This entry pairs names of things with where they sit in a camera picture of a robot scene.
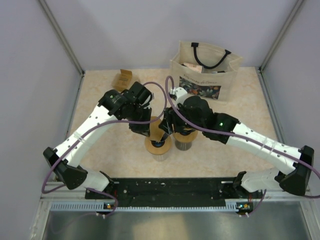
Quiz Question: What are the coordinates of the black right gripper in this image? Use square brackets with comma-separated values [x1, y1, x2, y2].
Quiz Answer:
[158, 100, 205, 136]

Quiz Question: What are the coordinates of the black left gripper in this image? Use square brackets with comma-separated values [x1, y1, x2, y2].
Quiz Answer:
[127, 105, 152, 137]

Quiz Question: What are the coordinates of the wooden dripper ring stand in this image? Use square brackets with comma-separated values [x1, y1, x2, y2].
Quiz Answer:
[173, 131, 198, 143]

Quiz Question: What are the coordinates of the blue glass dripper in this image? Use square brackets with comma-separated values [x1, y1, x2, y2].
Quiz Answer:
[150, 140, 166, 148]

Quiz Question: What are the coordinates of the wooden ring stand front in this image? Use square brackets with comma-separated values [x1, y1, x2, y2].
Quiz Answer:
[144, 136, 172, 156]

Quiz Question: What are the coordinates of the clear glass beaker wooden collar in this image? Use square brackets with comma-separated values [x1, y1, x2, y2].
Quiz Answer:
[152, 152, 169, 162]

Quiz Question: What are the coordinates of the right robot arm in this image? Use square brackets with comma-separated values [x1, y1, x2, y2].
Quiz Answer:
[159, 94, 314, 198]

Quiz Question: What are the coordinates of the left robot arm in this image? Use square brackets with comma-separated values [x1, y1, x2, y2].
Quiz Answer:
[43, 81, 153, 199]

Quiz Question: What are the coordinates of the smoked glass carafe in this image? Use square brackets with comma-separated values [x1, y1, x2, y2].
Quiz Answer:
[174, 140, 192, 151]

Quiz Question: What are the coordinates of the brown cardboard box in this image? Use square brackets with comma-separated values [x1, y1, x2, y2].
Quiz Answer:
[112, 69, 133, 92]

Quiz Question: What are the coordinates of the cream canvas tote bag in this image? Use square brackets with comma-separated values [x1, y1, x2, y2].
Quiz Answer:
[170, 41, 243, 104]

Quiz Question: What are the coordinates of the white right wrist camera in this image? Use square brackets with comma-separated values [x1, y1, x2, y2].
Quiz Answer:
[169, 87, 188, 106]

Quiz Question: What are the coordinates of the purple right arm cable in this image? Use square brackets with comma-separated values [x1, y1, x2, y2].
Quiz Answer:
[165, 75, 320, 218]

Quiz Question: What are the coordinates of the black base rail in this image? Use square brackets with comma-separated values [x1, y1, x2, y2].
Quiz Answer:
[84, 177, 263, 208]

